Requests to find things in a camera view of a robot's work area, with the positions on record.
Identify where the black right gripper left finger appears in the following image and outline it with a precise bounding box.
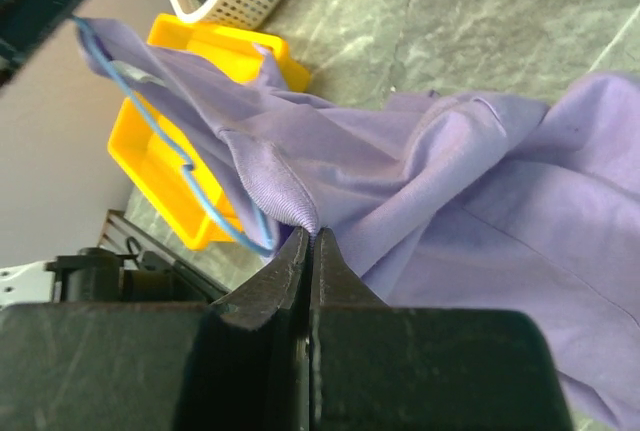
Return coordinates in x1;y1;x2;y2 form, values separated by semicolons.
1;229;309;430

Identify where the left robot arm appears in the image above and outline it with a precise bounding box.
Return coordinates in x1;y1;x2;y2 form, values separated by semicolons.
1;0;85;308

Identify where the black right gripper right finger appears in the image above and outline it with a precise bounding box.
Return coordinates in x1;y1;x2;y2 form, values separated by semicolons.
310;229;573;430

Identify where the yellow plastic tray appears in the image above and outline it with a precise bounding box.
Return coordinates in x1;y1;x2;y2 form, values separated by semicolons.
108;14;310;250

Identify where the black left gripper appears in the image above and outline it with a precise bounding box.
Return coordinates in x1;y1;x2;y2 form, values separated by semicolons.
0;0;85;86

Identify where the purple t-shirt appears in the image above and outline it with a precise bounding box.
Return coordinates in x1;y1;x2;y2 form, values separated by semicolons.
76;19;639;430

